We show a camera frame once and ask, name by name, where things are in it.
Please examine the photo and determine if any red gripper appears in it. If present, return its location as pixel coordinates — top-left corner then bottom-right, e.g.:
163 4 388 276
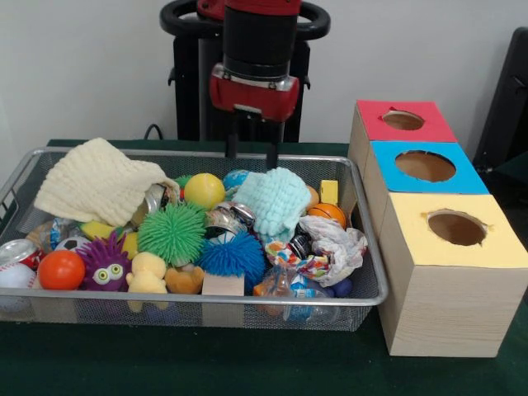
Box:
209 75 301 171

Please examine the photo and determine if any purple spiky monster toy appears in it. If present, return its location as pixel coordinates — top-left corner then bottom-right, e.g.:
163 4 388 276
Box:
76 235 134 293

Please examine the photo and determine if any silver mesh bin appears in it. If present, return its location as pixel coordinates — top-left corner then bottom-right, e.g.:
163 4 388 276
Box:
0 147 389 333

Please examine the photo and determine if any green spiky rubber ball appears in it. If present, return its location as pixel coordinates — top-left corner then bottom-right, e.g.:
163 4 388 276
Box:
137 201 207 267

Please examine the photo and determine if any dark green table cloth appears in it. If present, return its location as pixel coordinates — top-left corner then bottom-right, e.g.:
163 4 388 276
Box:
490 151 528 199
0 139 528 396

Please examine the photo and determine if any white baseball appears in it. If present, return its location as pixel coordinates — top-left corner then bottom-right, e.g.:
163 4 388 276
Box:
0 262 38 290

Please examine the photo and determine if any crumpled white printed cloth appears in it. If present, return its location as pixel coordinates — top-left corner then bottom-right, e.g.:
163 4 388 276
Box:
296 214 369 288

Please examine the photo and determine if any yellow plush duck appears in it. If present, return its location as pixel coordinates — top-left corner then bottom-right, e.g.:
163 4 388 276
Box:
125 252 169 295

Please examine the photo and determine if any wooden three-hole box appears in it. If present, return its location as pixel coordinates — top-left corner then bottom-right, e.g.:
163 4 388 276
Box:
347 99 528 358

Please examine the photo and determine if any cream muslin cloth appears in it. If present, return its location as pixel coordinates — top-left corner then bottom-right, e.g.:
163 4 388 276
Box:
34 137 182 228

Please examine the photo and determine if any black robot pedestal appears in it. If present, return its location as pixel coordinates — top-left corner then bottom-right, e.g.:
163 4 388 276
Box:
159 0 331 144

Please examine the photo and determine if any yellow smooth ball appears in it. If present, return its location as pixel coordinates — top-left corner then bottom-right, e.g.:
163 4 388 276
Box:
183 172 226 207

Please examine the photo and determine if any orange smooth ball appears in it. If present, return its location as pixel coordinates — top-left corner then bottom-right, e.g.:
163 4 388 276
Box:
37 249 87 290

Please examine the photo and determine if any blue spiky rubber ball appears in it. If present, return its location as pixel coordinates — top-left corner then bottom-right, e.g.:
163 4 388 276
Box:
196 230 266 296

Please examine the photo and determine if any light blue fluffy cloth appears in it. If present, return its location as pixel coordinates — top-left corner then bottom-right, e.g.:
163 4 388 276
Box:
232 167 313 240

